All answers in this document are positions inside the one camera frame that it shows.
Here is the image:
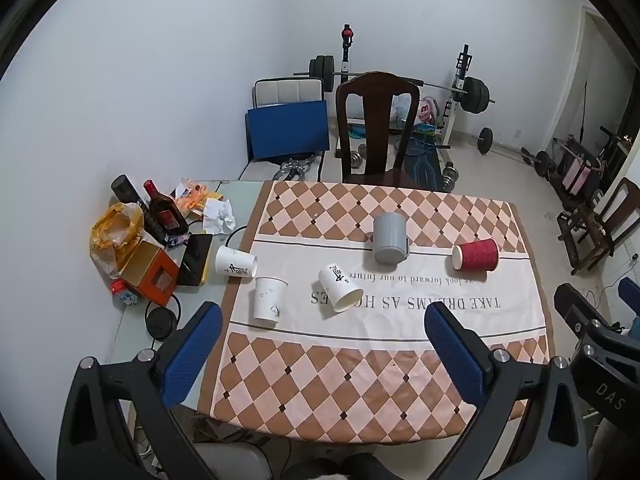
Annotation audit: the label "orange snack packet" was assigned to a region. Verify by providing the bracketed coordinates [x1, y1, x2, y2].
[172, 177, 221, 219]

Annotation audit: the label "blue board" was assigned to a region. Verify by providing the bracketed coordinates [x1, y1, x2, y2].
[245, 100, 331, 164]

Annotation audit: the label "short barbell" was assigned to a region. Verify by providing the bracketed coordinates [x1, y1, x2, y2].
[477, 127, 557, 177]

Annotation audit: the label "dark wooden chair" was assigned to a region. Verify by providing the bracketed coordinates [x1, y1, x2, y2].
[335, 71, 422, 187]

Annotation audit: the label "pink and black cart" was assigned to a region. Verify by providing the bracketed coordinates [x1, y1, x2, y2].
[554, 134, 618, 200]

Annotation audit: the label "dark bottle with red cap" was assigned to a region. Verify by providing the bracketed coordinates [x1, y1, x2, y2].
[143, 179, 190, 247]

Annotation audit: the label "black round disc with cable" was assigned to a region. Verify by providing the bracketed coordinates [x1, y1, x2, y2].
[144, 290, 182, 343]

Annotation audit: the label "red ribbed paper cup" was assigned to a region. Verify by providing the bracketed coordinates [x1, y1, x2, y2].
[451, 238, 501, 272]

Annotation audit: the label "white barbell rack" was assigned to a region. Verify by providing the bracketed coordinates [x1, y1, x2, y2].
[339, 24, 475, 145]

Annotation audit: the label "white cup with faint print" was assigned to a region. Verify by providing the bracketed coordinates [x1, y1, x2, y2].
[253, 276, 289, 323]

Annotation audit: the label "black phone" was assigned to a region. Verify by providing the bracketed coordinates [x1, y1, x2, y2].
[177, 233, 214, 287]

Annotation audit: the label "pink bag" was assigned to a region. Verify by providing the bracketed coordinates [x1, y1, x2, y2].
[416, 97, 439, 126]

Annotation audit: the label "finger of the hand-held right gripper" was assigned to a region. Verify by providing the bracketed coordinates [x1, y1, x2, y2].
[618, 277, 640, 307]
[554, 283, 621, 341]

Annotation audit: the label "crumpled white tissue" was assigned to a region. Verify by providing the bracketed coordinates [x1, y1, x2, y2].
[202, 198, 236, 235]

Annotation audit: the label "chrome weight plates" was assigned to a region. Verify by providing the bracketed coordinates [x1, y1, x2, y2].
[273, 156, 314, 182]

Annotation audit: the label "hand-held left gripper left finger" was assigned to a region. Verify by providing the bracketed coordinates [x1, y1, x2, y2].
[57, 302, 223, 480]

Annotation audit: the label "long barbell with black plates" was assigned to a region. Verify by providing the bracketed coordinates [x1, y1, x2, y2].
[292, 55, 497, 114]

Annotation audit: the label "checkered tablecloth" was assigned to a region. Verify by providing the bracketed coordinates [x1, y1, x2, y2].
[197, 180, 553, 444]

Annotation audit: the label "white padded chair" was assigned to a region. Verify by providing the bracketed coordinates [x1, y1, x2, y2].
[240, 77, 328, 182]

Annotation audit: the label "small red and blue carton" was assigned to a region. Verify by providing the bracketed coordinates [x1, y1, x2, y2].
[110, 280, 139, 307]

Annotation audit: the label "white cup with black print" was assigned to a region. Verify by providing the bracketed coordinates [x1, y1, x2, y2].
[318, 263, 365, 314]
[215, 245, 258, 279]

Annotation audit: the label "brown wooden chair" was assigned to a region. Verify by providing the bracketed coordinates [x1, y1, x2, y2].
[556, 177, 640, 276]

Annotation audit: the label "grey chair seat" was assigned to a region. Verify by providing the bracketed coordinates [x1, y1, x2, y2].
[191, 441, 274, 480]

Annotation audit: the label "orange box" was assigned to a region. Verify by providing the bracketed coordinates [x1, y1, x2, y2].
[121, 240, 180, 306]

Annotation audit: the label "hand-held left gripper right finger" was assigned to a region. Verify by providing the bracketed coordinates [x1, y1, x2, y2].
[424, 302, 588, 480]

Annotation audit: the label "dark bottle with black cap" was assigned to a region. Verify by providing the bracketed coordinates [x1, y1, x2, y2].
[111, 175, 167, 247]

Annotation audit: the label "grey ribbed mug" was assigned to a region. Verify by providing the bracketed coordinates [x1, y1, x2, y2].
[372, 212, 412, 266]

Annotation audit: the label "yellow plastic bag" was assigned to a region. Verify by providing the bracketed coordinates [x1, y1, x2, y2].
[89, 202, 146, 279]

